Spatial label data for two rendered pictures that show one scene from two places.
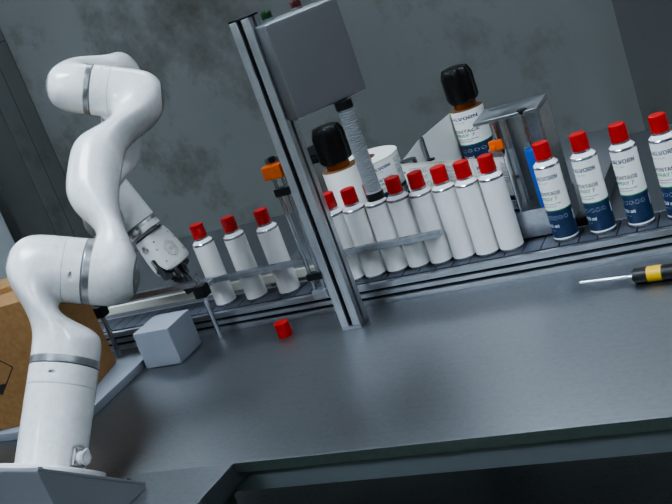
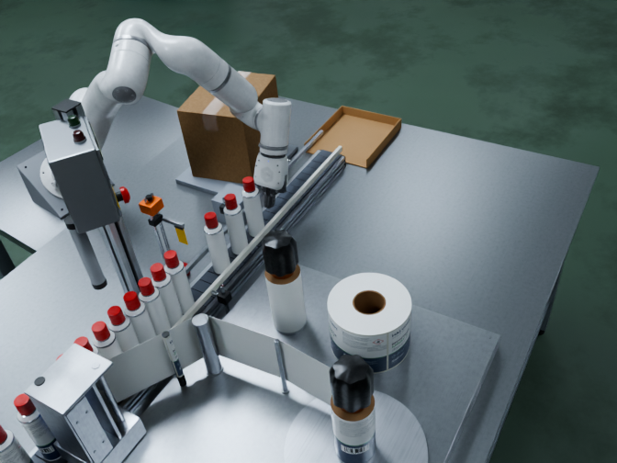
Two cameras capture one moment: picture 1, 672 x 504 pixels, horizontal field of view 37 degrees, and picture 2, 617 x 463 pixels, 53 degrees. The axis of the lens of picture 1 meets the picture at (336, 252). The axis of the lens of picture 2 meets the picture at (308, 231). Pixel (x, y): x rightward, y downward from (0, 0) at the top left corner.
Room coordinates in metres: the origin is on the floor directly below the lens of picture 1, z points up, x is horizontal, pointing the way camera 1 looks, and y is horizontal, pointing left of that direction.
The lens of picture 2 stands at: (2.62, -1.16, 2.13)
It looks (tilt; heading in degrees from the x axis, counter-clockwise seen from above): 41 degrees down; 96
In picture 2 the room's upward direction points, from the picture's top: 6 degrees counter-clockwise
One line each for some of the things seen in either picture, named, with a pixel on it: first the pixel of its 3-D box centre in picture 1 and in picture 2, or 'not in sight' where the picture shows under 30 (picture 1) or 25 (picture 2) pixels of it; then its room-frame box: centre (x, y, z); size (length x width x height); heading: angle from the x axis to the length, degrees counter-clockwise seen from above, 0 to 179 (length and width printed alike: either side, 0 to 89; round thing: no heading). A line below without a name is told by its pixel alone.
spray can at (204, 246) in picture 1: (211, 263); (252, 207); (2.30, 0.29, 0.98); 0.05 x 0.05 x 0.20
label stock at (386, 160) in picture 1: (369, 184); (369, 321); (2.63, -0.15, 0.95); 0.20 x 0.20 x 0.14
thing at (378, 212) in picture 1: (384, 226); (154, 310); (2.09, -0.12, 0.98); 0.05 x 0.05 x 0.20
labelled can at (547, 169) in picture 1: (553, 190); (39, 426); (1.91, -0.45, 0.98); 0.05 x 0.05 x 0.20
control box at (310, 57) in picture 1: (304, 60); (82, 173); (2.01, -0.07, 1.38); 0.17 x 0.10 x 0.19; 117
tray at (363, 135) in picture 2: not in sight; (353, 135); (2.60, 0.87, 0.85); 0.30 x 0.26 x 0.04; 62
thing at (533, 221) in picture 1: (526, 169); (87, 412); (2.02, -0.43, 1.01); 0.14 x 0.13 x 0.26; 62
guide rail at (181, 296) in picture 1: (247, 283); (257, 240); (2.31, 0.22, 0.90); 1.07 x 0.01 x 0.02; 62
